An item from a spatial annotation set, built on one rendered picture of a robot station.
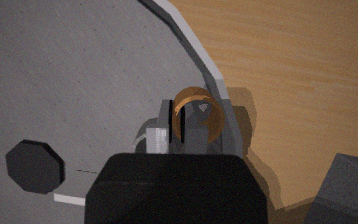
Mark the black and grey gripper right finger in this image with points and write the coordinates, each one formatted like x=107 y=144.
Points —
x=193 y=135

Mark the grey metal bushing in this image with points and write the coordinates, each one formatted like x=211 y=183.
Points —
x=213 y=149
x=140 y=147

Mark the bronze bushing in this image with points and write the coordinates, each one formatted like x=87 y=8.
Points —
x=216 y=119

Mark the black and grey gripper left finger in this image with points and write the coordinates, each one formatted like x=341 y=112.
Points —
x=159 y=135

